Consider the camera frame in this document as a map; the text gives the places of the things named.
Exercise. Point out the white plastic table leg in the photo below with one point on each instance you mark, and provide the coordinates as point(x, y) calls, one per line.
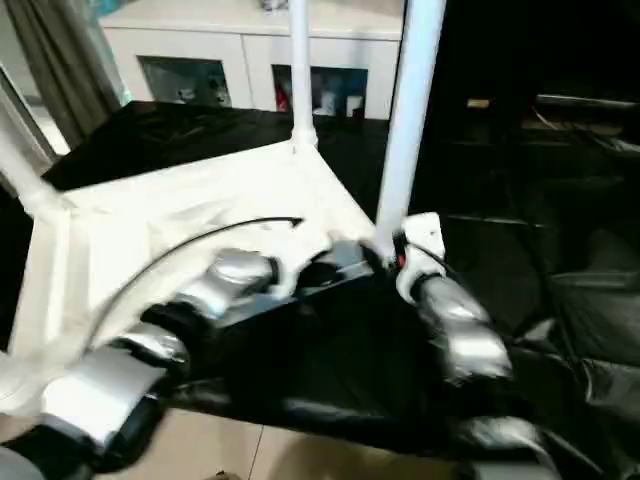
point(15, 385)
point(25, 170)
point(410, 125)
point(302, 75)

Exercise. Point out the white plastic table top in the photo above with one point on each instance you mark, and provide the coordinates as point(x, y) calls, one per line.
point(150, 210)

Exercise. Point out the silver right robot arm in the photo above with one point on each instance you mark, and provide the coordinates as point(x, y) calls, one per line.
point(465, 330)

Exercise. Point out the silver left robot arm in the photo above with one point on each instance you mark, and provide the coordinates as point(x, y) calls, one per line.
point(100, 395)

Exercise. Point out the black mat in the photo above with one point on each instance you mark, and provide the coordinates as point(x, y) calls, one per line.
point(325, 360)

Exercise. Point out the black cabinet with gold label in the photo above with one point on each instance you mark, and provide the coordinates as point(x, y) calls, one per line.
point(475, 60)

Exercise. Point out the black and white figurine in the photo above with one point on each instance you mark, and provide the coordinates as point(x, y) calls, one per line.
point(215, 90)

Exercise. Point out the small white figurine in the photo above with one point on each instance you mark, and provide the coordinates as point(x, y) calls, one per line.
point(186, 93)

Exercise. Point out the dark low furniture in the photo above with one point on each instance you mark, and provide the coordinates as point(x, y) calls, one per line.
point(585, 115)

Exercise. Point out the white display cabinet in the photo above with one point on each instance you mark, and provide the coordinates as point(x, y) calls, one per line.
point(200, 35)

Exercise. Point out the grey curtain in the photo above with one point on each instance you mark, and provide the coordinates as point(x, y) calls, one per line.
point(60, 65)

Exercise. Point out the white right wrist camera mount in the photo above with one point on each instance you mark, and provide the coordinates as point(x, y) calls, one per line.
point(422, 235)

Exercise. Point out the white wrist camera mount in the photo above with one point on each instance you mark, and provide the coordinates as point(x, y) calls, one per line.
point(422, 235)
point(295, 255)

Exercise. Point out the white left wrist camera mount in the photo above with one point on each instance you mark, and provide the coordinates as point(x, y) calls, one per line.
point(295, 255)

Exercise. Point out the grey door frame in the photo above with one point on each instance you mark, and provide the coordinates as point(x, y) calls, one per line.
point(25, 120)

